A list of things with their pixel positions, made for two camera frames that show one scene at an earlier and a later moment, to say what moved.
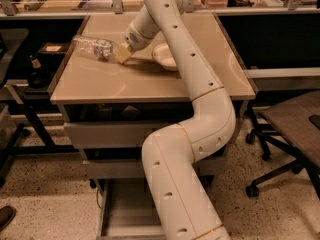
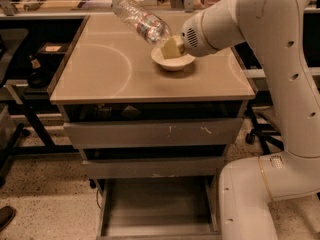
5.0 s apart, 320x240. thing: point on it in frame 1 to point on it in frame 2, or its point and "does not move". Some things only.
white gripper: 138,40 to 192,38
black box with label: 54,48 does not move
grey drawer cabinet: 110,109 does not move
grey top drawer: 84,135 does not move
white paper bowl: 162,54 does not move
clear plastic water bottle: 99,49 to 148,24
